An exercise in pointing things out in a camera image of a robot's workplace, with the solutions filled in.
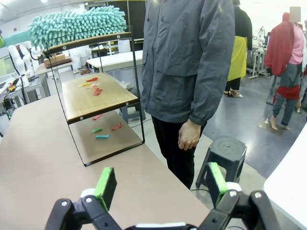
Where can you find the cardboard box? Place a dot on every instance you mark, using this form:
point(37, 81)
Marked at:
point(57, 58)

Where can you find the person in grey jacket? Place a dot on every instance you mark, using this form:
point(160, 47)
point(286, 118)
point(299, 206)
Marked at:
point(182, 48)

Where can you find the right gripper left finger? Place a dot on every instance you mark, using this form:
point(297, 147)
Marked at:
point(105, 189)

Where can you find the green paper scrap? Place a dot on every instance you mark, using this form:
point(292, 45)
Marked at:
point(97, 130)

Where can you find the large white table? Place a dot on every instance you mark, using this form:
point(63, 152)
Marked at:
point(287, 179)

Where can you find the teal paper scrap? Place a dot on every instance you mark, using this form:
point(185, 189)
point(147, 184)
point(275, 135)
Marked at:
point(103, 136)

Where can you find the person's left hand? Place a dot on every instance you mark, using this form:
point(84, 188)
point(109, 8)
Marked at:
point(190, 136)

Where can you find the clear plastic bag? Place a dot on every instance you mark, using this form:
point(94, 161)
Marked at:
point(126, 85)

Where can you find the red paper scrap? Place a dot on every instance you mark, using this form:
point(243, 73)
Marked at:
point(92, 79)
point(97, 116)
point(116, 126)
point(98, 92)

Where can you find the aluminium frame stand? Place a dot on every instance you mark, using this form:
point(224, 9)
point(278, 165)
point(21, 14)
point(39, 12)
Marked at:
point(38, 83)

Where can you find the grey mannequin base plate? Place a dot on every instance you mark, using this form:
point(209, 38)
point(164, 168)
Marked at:
point(265, 125)

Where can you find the long white workbench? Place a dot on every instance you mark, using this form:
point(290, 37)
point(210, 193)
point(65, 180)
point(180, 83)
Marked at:
point(115, 60)

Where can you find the orange paper scrap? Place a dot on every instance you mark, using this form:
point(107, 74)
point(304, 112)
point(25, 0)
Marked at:
point(91, 87)

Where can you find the person's left forearm grey sleeve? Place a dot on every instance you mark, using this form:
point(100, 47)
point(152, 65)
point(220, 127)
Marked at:
point(208, 100)

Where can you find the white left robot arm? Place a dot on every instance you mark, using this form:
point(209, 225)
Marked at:
point(24, 60)

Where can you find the mannequin in red hooded cloth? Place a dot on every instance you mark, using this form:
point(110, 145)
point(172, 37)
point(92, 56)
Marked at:
point(278, 48)

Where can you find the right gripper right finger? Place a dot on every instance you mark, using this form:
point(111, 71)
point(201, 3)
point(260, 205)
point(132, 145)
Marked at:
point(218, 182)

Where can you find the person in yellow apron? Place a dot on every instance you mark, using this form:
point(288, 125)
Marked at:
point(237, 55)

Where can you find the metal frame workbench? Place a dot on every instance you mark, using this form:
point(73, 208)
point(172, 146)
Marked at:
point(257, 60)

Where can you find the black plastic stool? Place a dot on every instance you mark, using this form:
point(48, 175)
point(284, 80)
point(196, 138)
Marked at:
point(227, 148)

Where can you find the teal chenille duster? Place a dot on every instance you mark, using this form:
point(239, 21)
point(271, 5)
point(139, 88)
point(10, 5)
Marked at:
point(79, 26)

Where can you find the two-tier wood and metal shelf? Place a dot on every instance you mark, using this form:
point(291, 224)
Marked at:
point(100, 100)

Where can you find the yellow paper scrap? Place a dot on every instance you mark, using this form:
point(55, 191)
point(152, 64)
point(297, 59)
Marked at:
point(84, 85)

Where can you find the white paper scrap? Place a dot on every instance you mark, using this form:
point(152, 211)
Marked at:
point(96, 84)

